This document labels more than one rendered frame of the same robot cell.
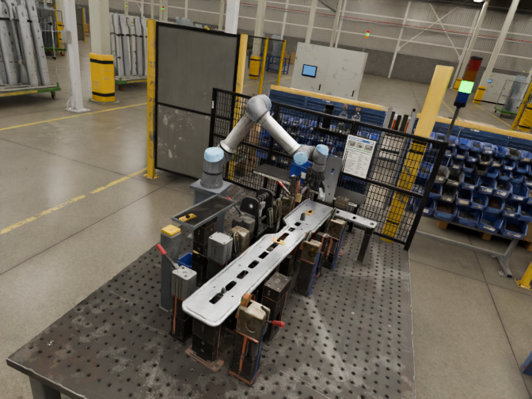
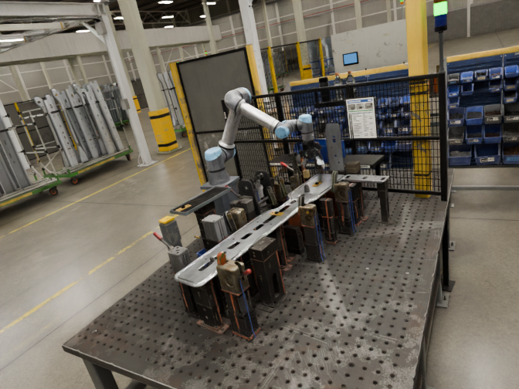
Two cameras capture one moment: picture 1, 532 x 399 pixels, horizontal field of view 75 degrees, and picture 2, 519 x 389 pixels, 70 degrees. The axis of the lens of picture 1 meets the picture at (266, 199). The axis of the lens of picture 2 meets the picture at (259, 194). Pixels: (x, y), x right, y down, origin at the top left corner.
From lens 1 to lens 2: 0.67 m
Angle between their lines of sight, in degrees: 17
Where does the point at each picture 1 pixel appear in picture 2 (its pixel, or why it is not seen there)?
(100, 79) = (161, 132)
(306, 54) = (343, 43)
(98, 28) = (150, 89)
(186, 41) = (203, 70)
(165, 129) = not seen: hidden behind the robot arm
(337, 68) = (379, 45)
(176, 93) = (208, 120)
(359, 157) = (364, 117)
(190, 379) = (198, 343)
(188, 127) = not seen: hidden behind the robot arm
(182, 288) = (178, 264)
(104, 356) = (131, 334)
